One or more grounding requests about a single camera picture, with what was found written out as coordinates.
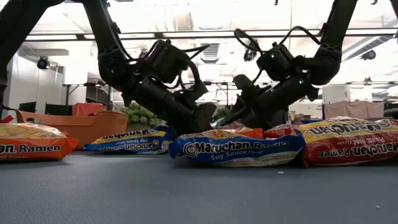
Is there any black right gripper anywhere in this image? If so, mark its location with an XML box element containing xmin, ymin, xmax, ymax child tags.
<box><xmin>220</xmin><ymin>89</ymin><xmax>282</xmax><ymax>130</ymax></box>

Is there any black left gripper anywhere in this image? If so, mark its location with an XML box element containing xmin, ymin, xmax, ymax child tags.
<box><xmin>167</xmin><ymin>92</ymin><xmax>218</xmax><ymax>135</ymax></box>

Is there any orange Maruchan ramen pack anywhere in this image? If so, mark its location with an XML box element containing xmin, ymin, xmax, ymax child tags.
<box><xmin>179</xmin><ymin>126</ymin><xmax>264</xmax><ymax>140</ymax></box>
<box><xmin>0</xmin><ymin>123</ymin><xmax>79</xmax><ymax>161</ymax></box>

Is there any blue Maruchan ramen pack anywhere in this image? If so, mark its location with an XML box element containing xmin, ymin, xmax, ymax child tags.
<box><xmin>83</xmin><ymin>125</ymin><xmax>174</xmax><ymax>156</ymax></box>
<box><xmin>169</xmin><ymin>132</ymin><xmax>307</xmax><ymax>168</ymax></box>

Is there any red Maruchan ramen pack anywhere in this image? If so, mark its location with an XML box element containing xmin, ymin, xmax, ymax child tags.
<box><xmin>297</xmin><ymin>116</ymin><xmax>398</xmax><ymax>169</ymax></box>
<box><xmin>263</xmin><ymin>123</ymin><xmax>300</xmax><ymax>139</ymax></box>

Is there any small leafy green plant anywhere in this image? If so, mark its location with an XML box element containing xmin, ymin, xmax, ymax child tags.
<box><xmin>212</xmin><ymin>107</ymin><xmax>230</xmax><ymax>123</ymax></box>

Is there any wooden shelf with containers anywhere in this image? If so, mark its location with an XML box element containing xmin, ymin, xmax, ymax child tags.
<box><xmin>287</xmin><ymin>111</ymin><xmax>305</xmax><ymax>126</ymax></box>

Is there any black ceiling spotlight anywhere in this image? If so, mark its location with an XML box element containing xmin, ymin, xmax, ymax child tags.
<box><xmin>361</xmin><ymin>49</ymin><xmax>377</xmax><ymax>61</ymax></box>
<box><xmin>36</xmin><ymin>56</ymin><xmax>50</xmax><ymax>70</ymax></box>
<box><xmin>243</xmin><ymin>39</ymin><xmax>259</xmax><ymax>62</ymax></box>

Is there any green succulent in patterned pot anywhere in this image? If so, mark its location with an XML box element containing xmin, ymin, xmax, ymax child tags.
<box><xmin>119</xmin><ymin>101</ymin><xmax>167</xmax><ymax>132</ymax></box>

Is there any blue-grey table mat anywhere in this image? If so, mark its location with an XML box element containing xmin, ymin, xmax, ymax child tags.
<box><xmin>0</xmin><ymin>149</ymin><xmax>398</xmax><ymax>224</ymax></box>

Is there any white cabinet box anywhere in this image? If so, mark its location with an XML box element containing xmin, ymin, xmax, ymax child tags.
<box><xmin>322</xmin><ymin>84</ymin><xmax>351</xmax><ymax>104</ymax></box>

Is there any orange plastic bin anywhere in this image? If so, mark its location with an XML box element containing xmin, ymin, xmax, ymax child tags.
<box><xmin>14</xmin><ymin>109</ymin><xmax>129</xmax><ymax>151</ymax></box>

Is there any beige cloth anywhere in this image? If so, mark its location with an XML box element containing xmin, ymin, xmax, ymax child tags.
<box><xmin>323</xmin><ymin>100</ymin><xmax>385</xmax><ymax>120</ymax></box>

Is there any orange cloth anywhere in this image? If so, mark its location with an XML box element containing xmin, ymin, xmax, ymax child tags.
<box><xmin>72</xmin><ymin>102</ymin><xmax>103</xmax><ymax>116</ymax></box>

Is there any white air unit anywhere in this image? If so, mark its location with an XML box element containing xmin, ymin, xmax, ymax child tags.
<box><xmin>63</xmin><ymin>65</ymin><xmax>88</xmax><ymax>85</ymax></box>

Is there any black computer monitor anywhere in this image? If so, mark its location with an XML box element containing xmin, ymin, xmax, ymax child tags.
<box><xmin>45</xmin><ymin>103</ymin><xmax>73</xmax><ymax>116</ymax></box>
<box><xmin>18</xmin><ymin>101</ymin><xmax>37</xmax><ymax>113</ymax></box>

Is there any LED light bar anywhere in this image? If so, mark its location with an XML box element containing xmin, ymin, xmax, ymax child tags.
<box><xmin>24</xmin><ymin>28</ymin><xmax>398</xmax><ymax>42</ymax></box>

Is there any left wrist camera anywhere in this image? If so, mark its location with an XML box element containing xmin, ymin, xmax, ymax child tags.
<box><xmin>186</xmin><ymin>79</ymin><xmax>209</xmax><ymax>98</ymax></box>

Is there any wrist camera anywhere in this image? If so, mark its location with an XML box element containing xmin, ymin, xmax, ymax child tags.
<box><xmin>186</xmin><ymin>79</ymin><xmax>209</xmax><ymax>98</ymax></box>
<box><xmin>233</xmin><ymin>73</ymin><xmax>259</xmax><ymax>95</ymax></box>

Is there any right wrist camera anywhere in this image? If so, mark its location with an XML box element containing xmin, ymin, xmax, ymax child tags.
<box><xmin>233</xmin><ymin>73</ymin><xmax>259</xmax><ymax>95</ymax></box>

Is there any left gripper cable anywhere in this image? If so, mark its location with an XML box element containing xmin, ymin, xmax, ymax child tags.
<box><xmin>182</xmin><ymin>43</ymin><xmax>213</xmax><ymax>91</ymax></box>

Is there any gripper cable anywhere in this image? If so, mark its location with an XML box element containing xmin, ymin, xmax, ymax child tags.
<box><xmin>182</xmin><ymin>43</ymin><xmax>213</xmax><ymax>91</ymax></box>
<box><xmin>233</xmin><ymin>26</ymin><xmax>322</xmax><ymax>85</ymax></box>

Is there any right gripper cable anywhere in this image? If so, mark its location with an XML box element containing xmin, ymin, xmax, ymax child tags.
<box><xmin>233</xmin><ymin>26</ymin><xmax>322</xmax><ymax>85</ymax></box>

